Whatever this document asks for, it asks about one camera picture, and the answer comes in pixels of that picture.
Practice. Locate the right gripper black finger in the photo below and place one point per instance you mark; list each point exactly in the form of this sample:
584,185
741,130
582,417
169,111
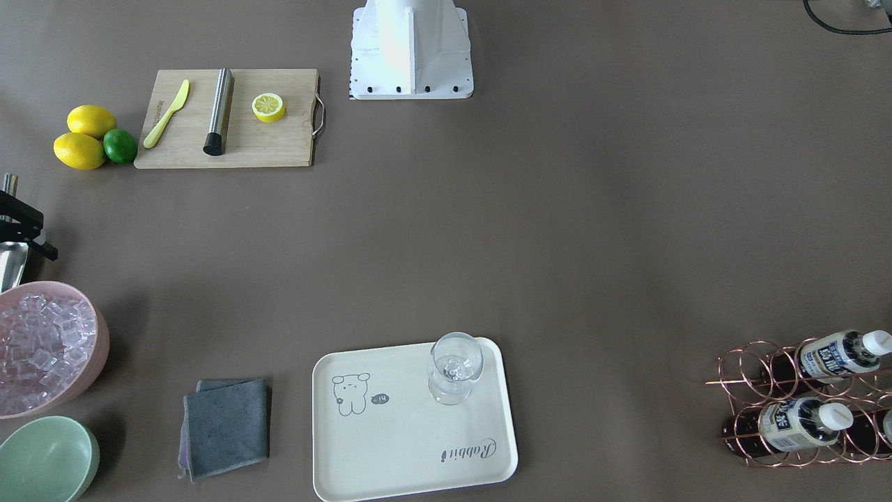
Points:
25,226

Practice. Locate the copper wire bottle basket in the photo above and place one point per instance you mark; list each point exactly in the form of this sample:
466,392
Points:
738,372

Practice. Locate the tea bottle white cap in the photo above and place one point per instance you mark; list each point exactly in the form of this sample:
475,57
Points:
786,426
870,433
825,361

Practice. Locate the metal ice scoop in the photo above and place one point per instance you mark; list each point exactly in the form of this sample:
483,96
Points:
13,254

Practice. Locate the yellow lemon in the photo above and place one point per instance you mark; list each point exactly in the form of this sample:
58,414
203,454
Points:
79,151
91,120

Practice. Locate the pink bowl with ice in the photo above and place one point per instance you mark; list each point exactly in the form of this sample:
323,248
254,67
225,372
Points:
55,343

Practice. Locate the green lime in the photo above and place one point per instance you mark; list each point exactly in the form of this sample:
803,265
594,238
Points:
120,146

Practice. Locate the yellow plastic knife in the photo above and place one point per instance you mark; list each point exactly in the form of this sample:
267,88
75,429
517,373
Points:
153,137

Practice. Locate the steel muddler black tip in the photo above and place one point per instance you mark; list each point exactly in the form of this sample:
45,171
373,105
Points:
215,139

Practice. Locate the green bowl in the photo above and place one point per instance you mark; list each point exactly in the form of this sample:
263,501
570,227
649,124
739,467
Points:
53,458

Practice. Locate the half lemon slice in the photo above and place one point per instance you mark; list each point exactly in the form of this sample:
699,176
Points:
268,107

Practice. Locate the bamboo cutting board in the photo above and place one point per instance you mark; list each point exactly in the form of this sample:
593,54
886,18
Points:
249,143

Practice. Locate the grey folded cloth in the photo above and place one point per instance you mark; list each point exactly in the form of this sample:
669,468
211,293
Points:
226,426

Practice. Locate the cream rabbit tray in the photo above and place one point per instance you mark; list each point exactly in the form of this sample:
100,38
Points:
379,432

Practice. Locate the clear wine glass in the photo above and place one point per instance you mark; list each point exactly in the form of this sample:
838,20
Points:
455,366

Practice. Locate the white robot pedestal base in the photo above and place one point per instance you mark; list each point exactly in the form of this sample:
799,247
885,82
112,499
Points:
410,50

